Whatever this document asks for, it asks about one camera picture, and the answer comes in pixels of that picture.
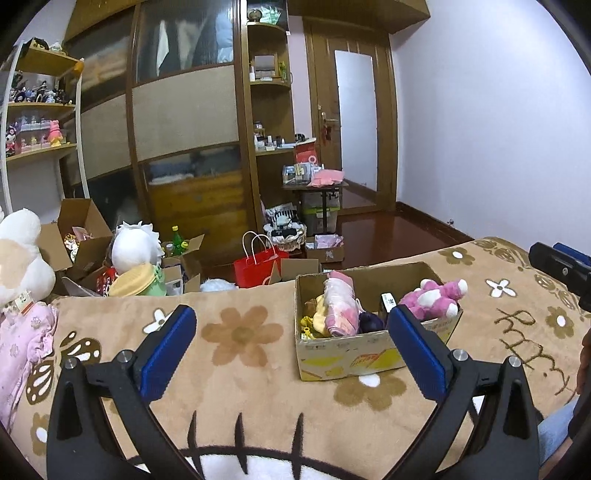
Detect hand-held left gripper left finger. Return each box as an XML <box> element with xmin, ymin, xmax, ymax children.
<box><xmin>45</xmin><ymin>305</ymin><xmax>204</xmax><ymax>480</ymax></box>

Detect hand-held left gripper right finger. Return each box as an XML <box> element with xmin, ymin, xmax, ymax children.
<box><xmin>383</xmin><ymin>304</ymin><xmax>541</xmax><ymax>480</ymax></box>

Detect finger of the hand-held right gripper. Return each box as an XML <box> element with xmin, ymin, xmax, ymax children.
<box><xmin>529</xmin><ymin>243</ymin><xmax>591</xmax><ymax>312</ymax></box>
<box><xmin>554</xmin><ymin>242</ymin><xmax>591</xmax><ymax>268</ymax></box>

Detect small purple plush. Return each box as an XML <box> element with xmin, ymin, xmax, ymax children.
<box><xmin>359</xmin><ymin>311</ymin><xmax>386</xmax><ymax>334</ymax></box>

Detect pink bear plush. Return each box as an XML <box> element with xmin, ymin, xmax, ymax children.
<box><xmin>398</xmin><ymin>278</ymin><xmax>468</xmax><ymax>321</ymax></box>

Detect pink round striped plush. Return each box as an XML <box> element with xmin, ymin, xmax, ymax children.
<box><xmin>323</xmin><ymin>271</ymin><xmax>361</xmax><ymax>337</ymax></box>

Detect yellow plush toy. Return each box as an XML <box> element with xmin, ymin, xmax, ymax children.
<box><xmin>301</xmin><ymin>298</ymin><xmax>331</xmax><ymax>341</ymax></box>

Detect brown flower printed blanket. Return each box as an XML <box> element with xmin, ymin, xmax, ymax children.
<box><xmin>0</xmin><ymin>236</ymin><xmax>591</xmax><ymax>480</ymax></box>

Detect yellow lidded green container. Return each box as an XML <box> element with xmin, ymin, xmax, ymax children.
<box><xmin>108</xmin><ymin>263</ymin><xmax>168</xmax><ymax>297</ymax></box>

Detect small cardboard box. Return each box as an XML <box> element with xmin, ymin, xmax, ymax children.
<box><xmin>161</xmin><ymin>234</ymin><xmax>206</xmax><ymax>294</ymax></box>

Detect red snack box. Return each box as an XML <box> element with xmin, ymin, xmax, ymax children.
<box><xmin>95</xmin><ymin>268</ymin><xmax>116</xmax><ymax>296</ymax></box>

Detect white haired plush doll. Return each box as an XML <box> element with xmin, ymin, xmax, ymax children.
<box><xmin>111</xmin><ymin>220</ymin><xmax>164</xmax><ymax>275</ymax></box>

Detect red paper bag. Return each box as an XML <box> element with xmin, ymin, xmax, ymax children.
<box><xmin>233</xmin><ymin>232</ymin><xmax>289</xmax><ymax>289</ymax></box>

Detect large open cardboard box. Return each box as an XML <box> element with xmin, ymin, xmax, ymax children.
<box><xmin>39</xmin><ymin>198</ymin><xmax>114</xmax><ymax>278</ymax></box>

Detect low box with pink items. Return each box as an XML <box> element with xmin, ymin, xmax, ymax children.
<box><xmin>305</xmin><ymin>234</ymin><xmax>345</xmax><ymax>264</ymax></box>

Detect pink floral cloth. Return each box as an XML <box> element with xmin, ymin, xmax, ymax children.
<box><xmin>0</xmin><ymin>302</ymin><xmax>58</xmax><ymax>430</ymax></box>

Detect flat cardboard box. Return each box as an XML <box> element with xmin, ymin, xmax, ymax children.
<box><xmin>268</xmin><ymin>258</ymin><xmax>321</xmax><ymax>284</ymax></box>

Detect person's blue jeans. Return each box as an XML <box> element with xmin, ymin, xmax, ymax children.
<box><xmin>538</xmin><ymin>399</ymin><xmax>580</xmax><ymax>464</ymax></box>

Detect basket with black white cloth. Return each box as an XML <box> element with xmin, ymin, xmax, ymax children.
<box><xmin>263</xmin><ymin>203</ymin><xmax>308</xmax><ymax>252</ymax></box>

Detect white flower plush cushion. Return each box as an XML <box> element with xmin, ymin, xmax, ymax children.
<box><xmin>0</xmin><ymin>208</ymin><xmax>56</xmax><ymax>308</ymax></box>

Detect clear storage bin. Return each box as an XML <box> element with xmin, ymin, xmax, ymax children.
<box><xmin>300</xmin><ymin>191</ymin><xmax>342</xmax><ymax>236</ymax></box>

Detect small side table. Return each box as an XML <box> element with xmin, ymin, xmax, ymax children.
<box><xmin>283</xmin><ymin>180</ymin><xmax>349</xmax><ymax>236</ymax></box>

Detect pink folded cloth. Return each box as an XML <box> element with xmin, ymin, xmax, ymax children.
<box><xmin>307</xmin><ymin>168</ymin><xmax>346</xmax><ymax>188</ymax></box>

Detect red gift box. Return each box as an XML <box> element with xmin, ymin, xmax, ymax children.
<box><xmin>294</xmin><ymin>141</ymin><xmax>319</xmax><ymax>164</ymax></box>

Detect wooden wardrobe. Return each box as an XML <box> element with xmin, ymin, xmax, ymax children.
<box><xmin>62</xmin><ymin>0</ymin><xmax>296</xmax><ymax>273</ymax></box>

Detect row of pink display boxes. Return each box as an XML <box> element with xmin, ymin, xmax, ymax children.
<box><xmin>4</xmin><ymin>117</ymin><xmax>49</xmax><ymax>155</ymax></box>

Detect wooden door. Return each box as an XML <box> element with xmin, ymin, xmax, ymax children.
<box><xmin>302</xmin><ymin>16</ymin><xmax>400</xmax><ymax>213</ymax></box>

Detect row of dark figurines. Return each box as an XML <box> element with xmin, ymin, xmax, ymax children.
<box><xmin>9</xmin><ymin>74</ymin><xmax>72</xmax><ymax>104</ymax></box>

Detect wooden wall shelf unit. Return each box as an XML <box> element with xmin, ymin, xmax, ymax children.
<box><xmin>0</xmin><ymin>39</ymin><xmax>90</xmax><ymax>213</ymax></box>

